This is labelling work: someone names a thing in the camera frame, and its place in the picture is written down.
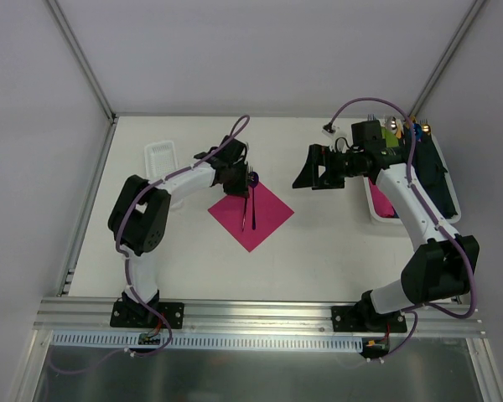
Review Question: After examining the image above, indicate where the magenta paper napkin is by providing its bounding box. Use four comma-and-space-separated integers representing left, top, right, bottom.
208, 183, 294, 252

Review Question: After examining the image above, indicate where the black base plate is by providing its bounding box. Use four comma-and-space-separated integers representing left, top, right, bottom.
110, 296, 184, 330
330, 306, 407, 333

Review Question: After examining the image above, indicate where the left aluminium frame post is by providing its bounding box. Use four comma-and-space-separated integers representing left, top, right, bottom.
43, 0, 116, 123

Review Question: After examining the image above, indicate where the blue spoon in roll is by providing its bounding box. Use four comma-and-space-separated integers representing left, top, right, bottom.
412, 123, 423, 141

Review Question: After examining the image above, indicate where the black fork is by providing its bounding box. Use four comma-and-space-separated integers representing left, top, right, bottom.
241, 165, 252, 231

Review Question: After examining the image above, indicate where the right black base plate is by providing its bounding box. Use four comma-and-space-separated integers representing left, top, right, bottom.
330, 306, 407, 333

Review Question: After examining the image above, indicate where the white slotted cable duct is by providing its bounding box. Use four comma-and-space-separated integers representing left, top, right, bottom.
51, 331, 364, 353

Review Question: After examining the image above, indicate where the large white storage basket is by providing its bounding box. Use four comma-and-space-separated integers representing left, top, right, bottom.
363, 134, 461, 226

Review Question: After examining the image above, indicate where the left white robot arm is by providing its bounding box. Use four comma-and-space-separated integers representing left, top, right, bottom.
107, 136, 251, 328

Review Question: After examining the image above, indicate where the right aluminium frame post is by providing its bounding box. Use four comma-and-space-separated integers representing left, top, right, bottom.
410, 0, 488, 115

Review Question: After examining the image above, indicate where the purple metallic spoon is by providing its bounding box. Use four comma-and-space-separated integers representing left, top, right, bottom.
249, 171, 260, 230

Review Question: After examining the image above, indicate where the aluminium front rail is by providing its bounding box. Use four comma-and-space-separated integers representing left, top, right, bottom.
34, 297, 487, 338

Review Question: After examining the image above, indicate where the small white utensil basket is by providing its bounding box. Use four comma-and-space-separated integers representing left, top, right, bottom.
144, 140, 179, 182

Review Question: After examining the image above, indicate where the dark navy rolled napkin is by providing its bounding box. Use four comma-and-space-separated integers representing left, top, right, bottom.
412, 134, 457, 219

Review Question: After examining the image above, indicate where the aluminium frame post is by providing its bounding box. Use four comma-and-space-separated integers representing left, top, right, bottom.
410, 0, 488, 115
43, 0, 116, 123

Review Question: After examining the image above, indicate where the green rolled napkin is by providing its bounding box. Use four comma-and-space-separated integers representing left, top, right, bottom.
381, 127, 399, 147

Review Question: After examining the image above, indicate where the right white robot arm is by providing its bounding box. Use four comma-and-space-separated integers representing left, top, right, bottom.
293, 120, 480, 332

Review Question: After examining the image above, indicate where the silver spoon in roll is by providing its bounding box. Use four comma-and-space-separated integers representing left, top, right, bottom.
385, 116, 403, 138

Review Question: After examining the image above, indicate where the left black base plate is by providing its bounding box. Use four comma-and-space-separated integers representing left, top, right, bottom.
110, 296, 184, 330

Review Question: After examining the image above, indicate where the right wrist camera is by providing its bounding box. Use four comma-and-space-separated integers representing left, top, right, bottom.
322, 122, 338, 139

